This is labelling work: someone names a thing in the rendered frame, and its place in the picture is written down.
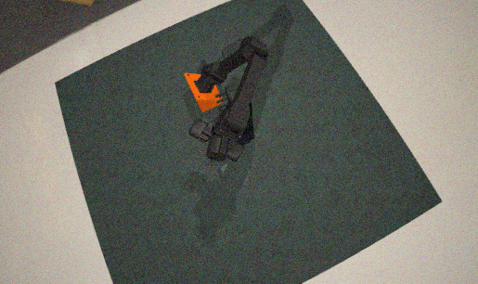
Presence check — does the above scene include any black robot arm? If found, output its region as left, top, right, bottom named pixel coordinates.
left=194, top=35, right=269, bottom=162

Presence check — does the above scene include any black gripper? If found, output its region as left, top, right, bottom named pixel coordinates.
left=188, top=119, right=245, bottom=162

